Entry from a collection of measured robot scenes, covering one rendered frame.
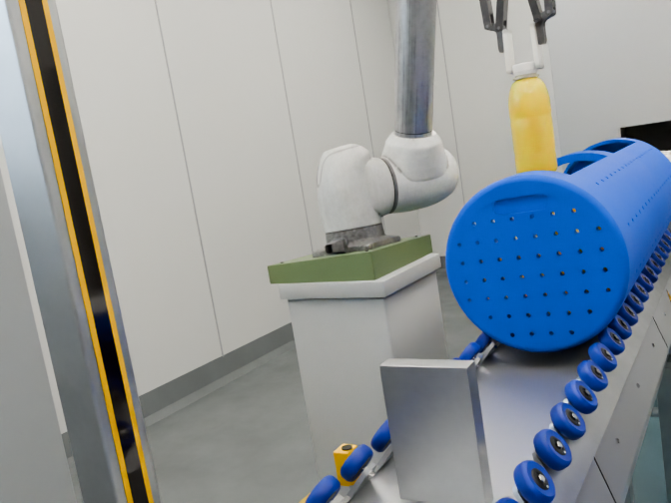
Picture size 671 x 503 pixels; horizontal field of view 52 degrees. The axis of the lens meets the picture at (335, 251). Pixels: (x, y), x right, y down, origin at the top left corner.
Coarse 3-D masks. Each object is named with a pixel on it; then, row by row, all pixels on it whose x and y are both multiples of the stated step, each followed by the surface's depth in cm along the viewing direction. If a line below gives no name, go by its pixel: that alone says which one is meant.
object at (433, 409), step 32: (384, 384) 74; (416, 384) 72; (448, 384) 70; (416, 416) 73; (448, 416) 71; (480, 416) 71; (416, 448) 74; (448, 448) 72; (480, 448) 71; (416, 480) 75; (448, 480) 73; (480, 480) 71
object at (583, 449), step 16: (656, 288) 145; (656, 304) 137; (640, 320) 125; (640, 336) 119; (624, 352) 110; (624, 368) 105; (608, 384) 98; (608, 400) 94; (592, 416) 88; (608, 416) 91; (592, 432) 85; (576, 448) 80; (592, 448) 83; (544, 464) 74; (576, 464) 78; (560, 480) 74; (576, 480) 76; (560, 496) 72; (576, 496) 73
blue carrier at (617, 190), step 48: (624, 144) 176; (480, 192) 109; (528, 192) 105; (576, 192) 101; (624, 192) 115; (480, 240) 110; (528, 240) 106; (576, 240) 103; (624, 240) 100; (480, 288) 112; (528, 288) 108; (576, 288) 104; (624, 288) 101; (528, 336) 109; (576, 336) 106
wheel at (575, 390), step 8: (568, 384) 87; (576, 384) 87; (584, 384) 88; (568, 392) 86; (576, 392) 85; (584, 392) 86; (592, 392) 88; (568, 400) 86; (576, 400) 85; (584, 400) 85; (592, 400) 86; (576, 408) 86; (584, 408) 85; (592, 408) 85
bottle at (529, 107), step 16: (528, 80) 110; (512, 96) 111; (528, 96) 109; (544, 96) 109; (512, 112) 111; (528, 112) 109; (544, 112) 110; (512, 128) 112; (528, 128) 110; (544, 128) 110; (528, 144) 110; (544, 144) 110; (528, 160) 111; (544, 160) 110
